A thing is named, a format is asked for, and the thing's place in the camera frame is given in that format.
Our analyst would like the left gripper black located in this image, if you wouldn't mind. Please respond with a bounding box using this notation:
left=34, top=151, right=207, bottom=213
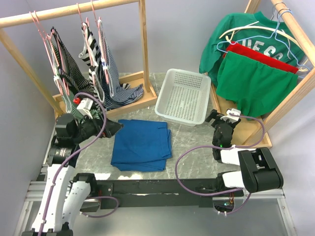
left=71, top=111, right=123, bottom=143

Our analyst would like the green striped tank top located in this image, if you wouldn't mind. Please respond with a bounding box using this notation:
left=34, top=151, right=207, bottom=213
left=49, top=27, right=95, bottom=120

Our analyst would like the blue white striped tank top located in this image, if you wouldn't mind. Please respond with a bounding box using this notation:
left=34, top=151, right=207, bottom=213
left=102, top=27, right=144, bottom=110

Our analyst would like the blue cloth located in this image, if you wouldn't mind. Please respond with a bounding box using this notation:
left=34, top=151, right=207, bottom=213
left=111, top=119, right=172, bottom=172

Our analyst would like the pink hanger with blue top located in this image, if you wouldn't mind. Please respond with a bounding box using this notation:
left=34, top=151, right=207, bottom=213
left=91, top=1, right=109, bottom=84

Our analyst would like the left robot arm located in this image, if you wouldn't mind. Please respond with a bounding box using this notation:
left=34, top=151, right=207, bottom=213
left=22, top=114, right=123, bottom=236

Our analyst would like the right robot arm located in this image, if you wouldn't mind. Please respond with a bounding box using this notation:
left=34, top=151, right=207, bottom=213
left=205, top=109, right=284, bottom=196

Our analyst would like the pink hanger far left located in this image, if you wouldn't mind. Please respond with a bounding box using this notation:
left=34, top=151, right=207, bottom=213
left=29, top=11, right=64, bottom=95

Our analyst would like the black white striped tank top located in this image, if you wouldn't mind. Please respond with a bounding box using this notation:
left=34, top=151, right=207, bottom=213
left=78, top=26, right=106, bottom=108

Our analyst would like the red cloth on hanger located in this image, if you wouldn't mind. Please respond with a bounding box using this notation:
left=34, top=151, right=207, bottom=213
left=226, top=43, right=298, bottom=74

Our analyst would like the cream white hanger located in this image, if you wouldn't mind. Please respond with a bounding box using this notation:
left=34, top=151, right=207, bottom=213
left=219, top=24, right=302, bottom=49

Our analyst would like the right wooden clothes rack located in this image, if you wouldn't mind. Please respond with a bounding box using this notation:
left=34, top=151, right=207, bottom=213
left=208, top=0, right=315, bottom=149

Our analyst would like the wooden clothes rack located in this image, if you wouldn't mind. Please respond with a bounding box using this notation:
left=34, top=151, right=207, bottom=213
left=0, top=0, right=158, bottom=118
left=208, top=0, right=315, bottom=149

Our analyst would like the white plastic perforated basket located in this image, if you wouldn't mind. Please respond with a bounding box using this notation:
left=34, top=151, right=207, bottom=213
left=155, top=69, right=211, bottom=127

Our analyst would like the green t-shirt front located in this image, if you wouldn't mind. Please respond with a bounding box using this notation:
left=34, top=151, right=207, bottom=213
left=216, top=52, right=298, bottom=117

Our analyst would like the left wooden clothes rack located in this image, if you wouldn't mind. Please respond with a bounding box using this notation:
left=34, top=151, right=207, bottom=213
left=0, top=0, right=158, bottom=118

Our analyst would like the black base beam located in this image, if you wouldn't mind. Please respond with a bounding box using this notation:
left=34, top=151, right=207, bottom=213
left=97, top=177, right=235, bottom=209

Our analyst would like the green sweatshirt with letters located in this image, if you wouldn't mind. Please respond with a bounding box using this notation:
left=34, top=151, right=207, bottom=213
left=199, top=11, right=306, bottom=87

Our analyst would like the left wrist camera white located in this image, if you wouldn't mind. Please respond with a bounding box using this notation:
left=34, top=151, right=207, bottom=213
left=73, top=97, right=94, bottom=118

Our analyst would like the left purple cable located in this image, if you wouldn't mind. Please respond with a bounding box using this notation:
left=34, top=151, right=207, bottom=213
left=36, top=92, right=119, bottom=234

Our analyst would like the purple cable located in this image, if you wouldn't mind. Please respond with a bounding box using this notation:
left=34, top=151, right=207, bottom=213
left=36, top=92, right=119, bottom=234
left=175, top=115, right=266, bottom=218

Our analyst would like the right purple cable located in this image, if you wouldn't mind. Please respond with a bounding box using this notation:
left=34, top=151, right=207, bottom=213
left=175, top=115, right=266, bottom=218

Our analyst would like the aluminium frame rail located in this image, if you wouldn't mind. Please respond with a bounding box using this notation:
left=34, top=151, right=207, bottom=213
left=13, top=128, right=55, bottom=236

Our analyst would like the light blue wire hanger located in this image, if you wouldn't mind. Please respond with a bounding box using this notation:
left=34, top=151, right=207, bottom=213
left=219, top=18, right=311, bottom=72

